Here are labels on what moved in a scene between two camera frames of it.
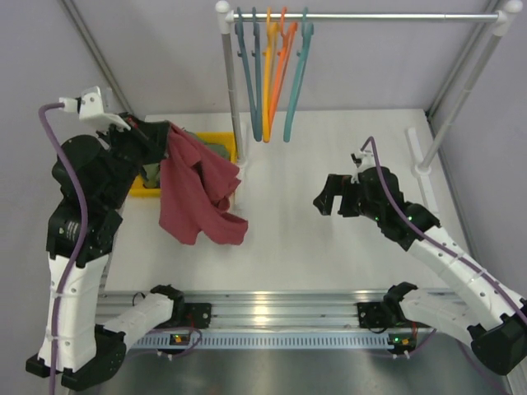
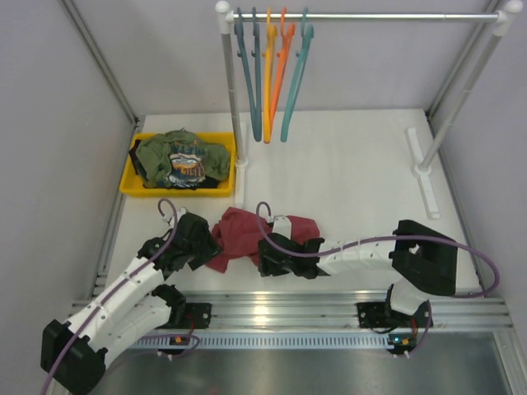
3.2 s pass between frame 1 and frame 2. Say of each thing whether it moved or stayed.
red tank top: moved
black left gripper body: moved
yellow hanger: stayed
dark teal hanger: stayed
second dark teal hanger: stayed
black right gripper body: moved
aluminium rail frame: stayed
